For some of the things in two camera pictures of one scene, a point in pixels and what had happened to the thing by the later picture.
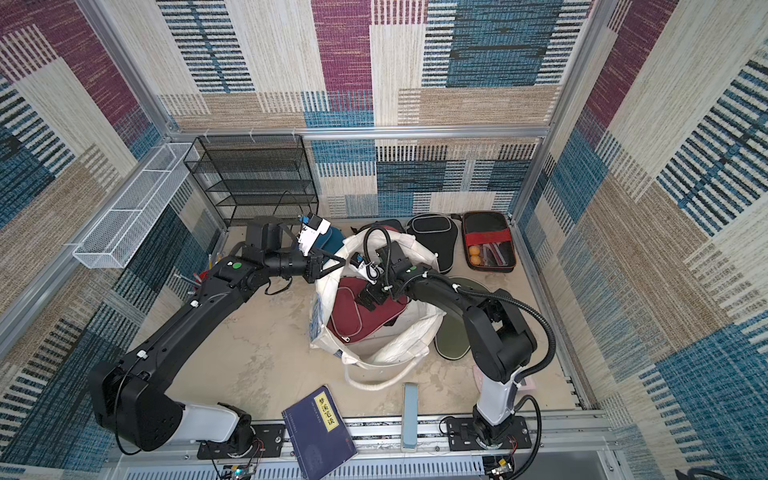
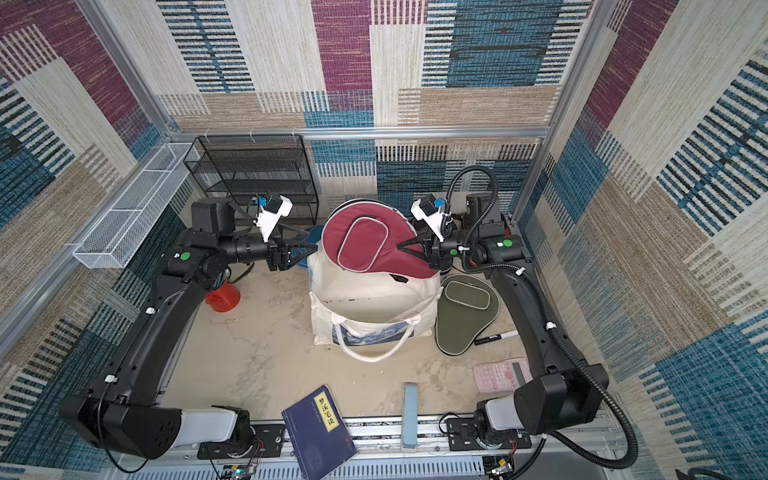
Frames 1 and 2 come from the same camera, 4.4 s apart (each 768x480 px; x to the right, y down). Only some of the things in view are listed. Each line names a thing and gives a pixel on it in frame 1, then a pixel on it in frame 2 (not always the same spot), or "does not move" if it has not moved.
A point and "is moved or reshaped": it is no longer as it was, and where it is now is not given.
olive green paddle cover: x=452 y=339 does not move
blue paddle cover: x=332 y=241 is moved or reshaped
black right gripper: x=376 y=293 to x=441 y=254
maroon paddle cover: x=350 y=318 to x=365 y=235
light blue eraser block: x=410 y=415 does not move
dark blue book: x=318 y=434 does not move
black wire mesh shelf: x=256 y=176 does not move
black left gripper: x=317 y=260 to x=285 y=260
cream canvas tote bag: x=385 y=358 is moved or reshaped
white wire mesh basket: x=113 y=242 does not move
